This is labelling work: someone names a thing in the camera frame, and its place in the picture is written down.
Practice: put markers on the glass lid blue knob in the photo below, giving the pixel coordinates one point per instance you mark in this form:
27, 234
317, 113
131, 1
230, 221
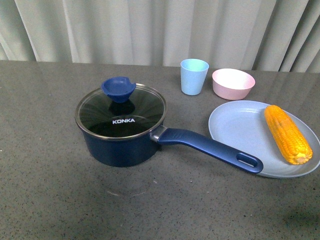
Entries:
120, 110

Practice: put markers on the yellow corn cob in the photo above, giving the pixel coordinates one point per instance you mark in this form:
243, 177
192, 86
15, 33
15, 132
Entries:
291, 143

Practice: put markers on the dark blue saucepan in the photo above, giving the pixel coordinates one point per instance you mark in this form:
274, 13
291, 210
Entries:
136, 150

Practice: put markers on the light blue plastic cup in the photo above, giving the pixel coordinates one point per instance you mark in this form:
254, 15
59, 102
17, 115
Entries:
193, 73

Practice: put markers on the pink plastic bowl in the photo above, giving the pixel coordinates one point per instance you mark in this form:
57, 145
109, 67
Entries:
232, 84

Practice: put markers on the light blue plate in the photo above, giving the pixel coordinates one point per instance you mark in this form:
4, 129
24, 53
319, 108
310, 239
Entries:
241, 124

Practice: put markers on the white pleated curtain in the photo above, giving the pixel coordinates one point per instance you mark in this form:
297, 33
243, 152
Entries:
265, 35

